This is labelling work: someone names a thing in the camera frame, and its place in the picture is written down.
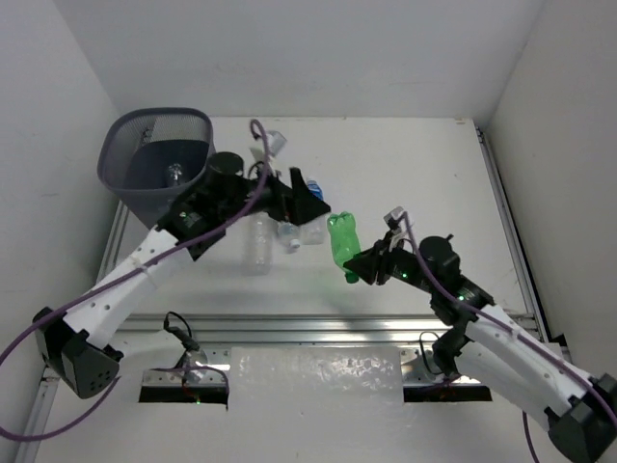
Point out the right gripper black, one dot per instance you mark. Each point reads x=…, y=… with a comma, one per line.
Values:
x=365, y=265

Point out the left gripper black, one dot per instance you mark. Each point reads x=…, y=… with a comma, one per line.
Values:
x=284, y=197

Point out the clear bottle blue label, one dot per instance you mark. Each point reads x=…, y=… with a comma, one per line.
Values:
x=313, y=233

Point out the clear bottle grey label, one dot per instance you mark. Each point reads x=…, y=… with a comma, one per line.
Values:
x=289, y=236

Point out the green plastic bottle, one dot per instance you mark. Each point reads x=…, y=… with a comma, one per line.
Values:
x=345, y=243

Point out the clear bottle diagonal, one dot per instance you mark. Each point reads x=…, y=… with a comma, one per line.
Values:
x=175, y=175

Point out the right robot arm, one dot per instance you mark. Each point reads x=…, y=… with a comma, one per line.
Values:
x=576, y=408

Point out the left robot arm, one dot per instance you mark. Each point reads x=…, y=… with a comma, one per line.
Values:
x=82, y=346

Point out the grey mesh waste bin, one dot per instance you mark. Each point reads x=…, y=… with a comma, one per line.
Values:
x=138, y=148

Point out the clear bottle white cap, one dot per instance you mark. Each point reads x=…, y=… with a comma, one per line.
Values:
x=258, y=250

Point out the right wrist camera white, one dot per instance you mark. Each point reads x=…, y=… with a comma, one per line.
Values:
x=400, y=222

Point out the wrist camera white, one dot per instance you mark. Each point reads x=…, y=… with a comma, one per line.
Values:
x=275, y=142
x=400, y=222

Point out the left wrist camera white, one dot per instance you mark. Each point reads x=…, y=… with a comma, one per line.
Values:
x=275, y=142

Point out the aluminium rail frame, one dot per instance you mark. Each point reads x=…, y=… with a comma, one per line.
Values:
x=306, y=300

